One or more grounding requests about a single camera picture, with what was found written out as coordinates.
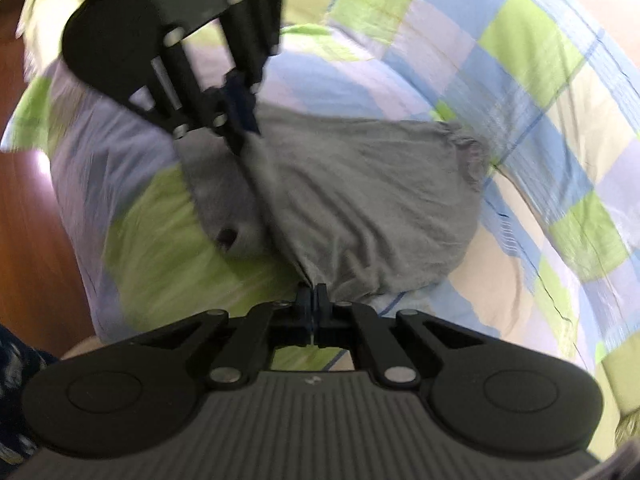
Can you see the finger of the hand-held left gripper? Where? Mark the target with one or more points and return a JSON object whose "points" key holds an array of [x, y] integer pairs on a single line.
{"points": [[245, 110], [197, 92]]}

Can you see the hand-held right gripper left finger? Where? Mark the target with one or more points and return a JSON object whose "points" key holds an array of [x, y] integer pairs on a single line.
{"points": [[306, 305]]}

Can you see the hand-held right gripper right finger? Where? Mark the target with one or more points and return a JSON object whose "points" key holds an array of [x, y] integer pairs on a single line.
{"points": [[321, 305]]}

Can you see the grey garment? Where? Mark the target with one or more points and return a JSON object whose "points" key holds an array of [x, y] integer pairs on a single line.
{"points": [[360, 200]]}

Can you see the checked blue green sheet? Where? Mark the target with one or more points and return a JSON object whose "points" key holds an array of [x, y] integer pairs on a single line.
{"points": [[525, 60]]}

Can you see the person's patterned dark trouser leg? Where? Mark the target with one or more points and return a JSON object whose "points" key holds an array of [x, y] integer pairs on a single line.
{"points": [[20, 385]]}

